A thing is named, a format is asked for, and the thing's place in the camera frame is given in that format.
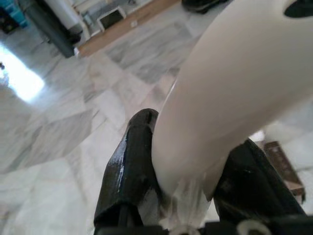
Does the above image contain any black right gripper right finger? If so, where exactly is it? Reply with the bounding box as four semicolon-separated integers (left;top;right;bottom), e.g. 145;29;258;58
213;138;307;222

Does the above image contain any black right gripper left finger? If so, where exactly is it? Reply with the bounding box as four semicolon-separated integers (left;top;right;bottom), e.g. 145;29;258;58
94;108;164;235

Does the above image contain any white plastic handle with hole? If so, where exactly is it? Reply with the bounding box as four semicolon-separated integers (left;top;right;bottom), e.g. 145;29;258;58
151;0;313;235

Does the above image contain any black object on floor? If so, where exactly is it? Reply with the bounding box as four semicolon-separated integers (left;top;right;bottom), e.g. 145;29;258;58
181;0;231;15

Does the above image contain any brown cardboard box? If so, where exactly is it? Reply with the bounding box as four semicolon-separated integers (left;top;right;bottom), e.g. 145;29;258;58
263;141;307;197

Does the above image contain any white framed panel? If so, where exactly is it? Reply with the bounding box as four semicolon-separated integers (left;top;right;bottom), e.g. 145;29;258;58
97;6;127;32

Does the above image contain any dark cloth-covered furniture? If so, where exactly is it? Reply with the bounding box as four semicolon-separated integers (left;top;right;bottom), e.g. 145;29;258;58
23;0;76;59

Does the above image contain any white cylindrical column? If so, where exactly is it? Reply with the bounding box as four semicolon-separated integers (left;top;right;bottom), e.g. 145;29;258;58
45;0;84;43

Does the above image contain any blue printed carton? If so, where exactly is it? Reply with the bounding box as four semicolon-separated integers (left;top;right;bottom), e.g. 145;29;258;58
0;0;32;34

